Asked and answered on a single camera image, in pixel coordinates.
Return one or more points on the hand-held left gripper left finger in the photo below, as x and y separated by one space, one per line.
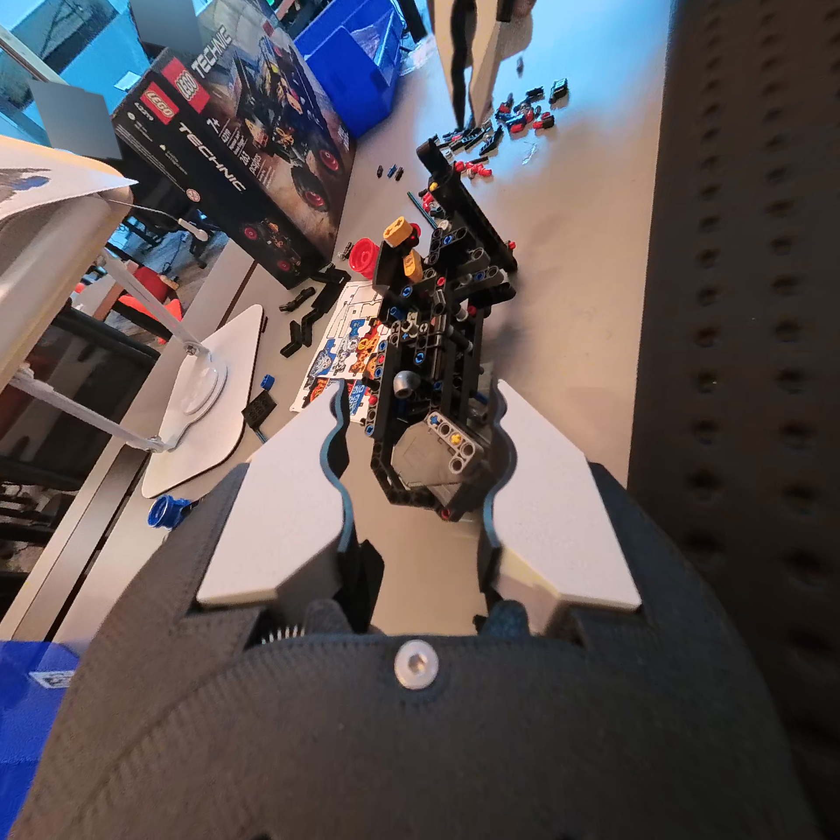
282 525

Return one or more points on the small dark pins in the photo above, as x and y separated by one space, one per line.
390 170

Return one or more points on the black toy connector piece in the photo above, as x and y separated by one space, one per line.
296 300

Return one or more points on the black perforated pad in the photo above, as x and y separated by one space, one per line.
735 328

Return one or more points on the black long axle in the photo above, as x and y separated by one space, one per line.
260 431

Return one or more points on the red floor bin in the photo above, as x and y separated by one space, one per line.
157 315

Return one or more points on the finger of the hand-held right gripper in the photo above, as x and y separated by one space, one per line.
443 26
487 39

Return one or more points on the black square grid plate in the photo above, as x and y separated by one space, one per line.
259 408

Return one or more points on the pile of small toy pins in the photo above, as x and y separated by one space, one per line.
518 118

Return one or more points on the red toy wheel hub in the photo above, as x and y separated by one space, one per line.
361 259

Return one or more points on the grey desk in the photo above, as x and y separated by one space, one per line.
577 328

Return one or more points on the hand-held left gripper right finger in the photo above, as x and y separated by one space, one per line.
558 525

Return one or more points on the black angled toy panel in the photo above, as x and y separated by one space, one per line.
328 282

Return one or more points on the blue tagged storage bin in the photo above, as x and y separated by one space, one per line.
26 735

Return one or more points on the blue toy wheel hub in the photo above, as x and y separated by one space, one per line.
164 512

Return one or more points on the black toy set box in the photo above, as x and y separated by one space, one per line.
229 164

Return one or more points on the instruction booklet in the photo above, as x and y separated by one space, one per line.
65 190

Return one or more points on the colourful sticker sheet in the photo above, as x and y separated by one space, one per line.
328 367

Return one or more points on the white book stand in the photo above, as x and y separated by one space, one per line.
59 262

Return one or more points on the toy car chassis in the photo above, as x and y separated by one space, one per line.
423 463

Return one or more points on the dark short axle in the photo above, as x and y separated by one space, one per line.
420 208

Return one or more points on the clear plastic scrap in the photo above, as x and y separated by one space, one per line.
531 152

